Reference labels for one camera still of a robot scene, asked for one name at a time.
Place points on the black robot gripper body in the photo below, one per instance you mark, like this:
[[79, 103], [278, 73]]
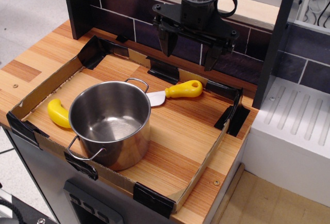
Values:
[[198, 20]]

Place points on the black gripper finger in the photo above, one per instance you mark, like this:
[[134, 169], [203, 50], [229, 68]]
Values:
[[212, 56], [167, 38]]

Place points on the stainless steel pot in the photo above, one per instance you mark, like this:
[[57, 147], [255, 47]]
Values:
[[112, 119]]

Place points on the cardboard fence with black tape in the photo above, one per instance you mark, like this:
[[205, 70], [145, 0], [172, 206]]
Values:
[[194, 142]]

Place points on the white toy sink drainboard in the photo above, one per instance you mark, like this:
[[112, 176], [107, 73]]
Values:
[[288, 143]]

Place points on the yellow toy banana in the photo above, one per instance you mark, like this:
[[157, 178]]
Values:
[[58, 114]]

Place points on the yellow handled toy knife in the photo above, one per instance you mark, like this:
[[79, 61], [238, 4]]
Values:
[[189, 89]]

